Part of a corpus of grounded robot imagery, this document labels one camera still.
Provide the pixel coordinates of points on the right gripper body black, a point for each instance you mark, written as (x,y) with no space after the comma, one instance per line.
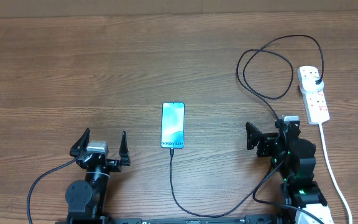
(266,149)

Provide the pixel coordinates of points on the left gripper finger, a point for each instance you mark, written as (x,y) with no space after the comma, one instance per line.
(124,152)
(81,144)

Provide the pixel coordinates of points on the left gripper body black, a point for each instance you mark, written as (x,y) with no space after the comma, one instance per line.
(112,165)

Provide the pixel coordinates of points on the blue Galaxy smartphone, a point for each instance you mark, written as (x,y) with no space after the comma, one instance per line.
(173,125)

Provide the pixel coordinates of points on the white power strip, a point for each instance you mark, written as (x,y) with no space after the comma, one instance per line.
(315,103)

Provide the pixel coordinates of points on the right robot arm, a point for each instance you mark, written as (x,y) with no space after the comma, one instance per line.
(294,159)

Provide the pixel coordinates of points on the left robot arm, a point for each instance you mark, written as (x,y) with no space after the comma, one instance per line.
(86,198)

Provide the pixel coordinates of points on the white charger plug adapter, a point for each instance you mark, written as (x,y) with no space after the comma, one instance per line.
(311,85)

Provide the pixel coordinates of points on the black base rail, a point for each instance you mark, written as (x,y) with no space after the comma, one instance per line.
(194,221)

